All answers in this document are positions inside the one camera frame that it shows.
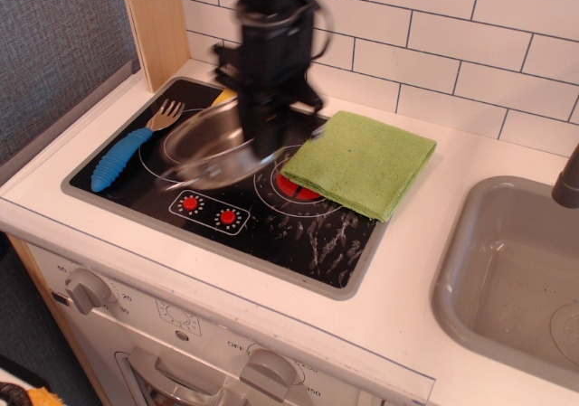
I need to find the right red stove knob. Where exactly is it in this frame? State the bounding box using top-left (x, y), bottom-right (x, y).
top-left (220, 210), bottom-right (237, 225)

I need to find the yellow plastic banana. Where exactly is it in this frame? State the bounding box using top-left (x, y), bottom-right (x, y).
top-left (212, 89), bottom-right (237, 106)

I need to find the wooden side panel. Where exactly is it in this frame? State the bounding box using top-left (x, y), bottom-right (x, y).
top-left (125, 0), bottom-right (191, 92)

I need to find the left red stove knob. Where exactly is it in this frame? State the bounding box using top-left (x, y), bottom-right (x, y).
top-left (182, 196), bottom-right (199, 212)

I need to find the fork with blue handle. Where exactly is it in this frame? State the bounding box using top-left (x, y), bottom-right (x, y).
top-left (90, 99), bottom-right (185, 193)

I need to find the red stove knob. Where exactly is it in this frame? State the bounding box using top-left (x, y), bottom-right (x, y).
top-left (220, 210), bottom-right (237, 225)
top-left (182, 196), bottom-right (199, 212)

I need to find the grey faucet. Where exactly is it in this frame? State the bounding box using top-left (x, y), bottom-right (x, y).
top-left (551, 145), bottom-right (579, 209)

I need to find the grey plastic sink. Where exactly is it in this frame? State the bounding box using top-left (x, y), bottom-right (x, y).
top-left (432, 175), bottom-right (578, 391)

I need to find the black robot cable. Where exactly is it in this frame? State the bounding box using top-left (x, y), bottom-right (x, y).
top-left (309, 0), bottom-right (334, 61)

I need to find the orange fuzzy object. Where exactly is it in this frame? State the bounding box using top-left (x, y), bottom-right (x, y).
top-left (26, 387), bottom-right (65, 406)

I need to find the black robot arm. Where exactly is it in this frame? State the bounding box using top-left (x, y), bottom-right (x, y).
top-left (214, 0), bottom-right (323, 158)

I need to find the grey oven door handle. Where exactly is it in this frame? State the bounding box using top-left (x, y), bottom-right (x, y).
top-left (128, 347), bottom-right (239, 405)

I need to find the left grey oven dial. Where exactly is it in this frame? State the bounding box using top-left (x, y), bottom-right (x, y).
top-left (65, 269), bottom-right (111, 315)

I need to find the black toy stovetop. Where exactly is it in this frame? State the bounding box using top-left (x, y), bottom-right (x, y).
top-left (62, 77), bottom-right (386, 300)

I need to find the green folded cloth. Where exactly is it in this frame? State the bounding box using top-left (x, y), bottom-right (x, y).
top-left (281, 111), bottom-right (437, 222)

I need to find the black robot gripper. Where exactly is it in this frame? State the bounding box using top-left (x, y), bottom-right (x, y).
top-left (214, 12), bottom-right (323, 159)

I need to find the stainless steel pot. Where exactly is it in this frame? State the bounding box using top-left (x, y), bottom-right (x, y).
top-left (156, 96), bottom-right (329, 191)

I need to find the right grey oven dial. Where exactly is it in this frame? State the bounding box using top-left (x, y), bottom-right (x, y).
top-left (240, 349), bottom-right (298, 402)

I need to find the grey oven dial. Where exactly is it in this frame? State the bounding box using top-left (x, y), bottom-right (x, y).
top-left (65, 269), bottom-right (111, 315)
top-left (240, 349), bottom-right (298, 402)

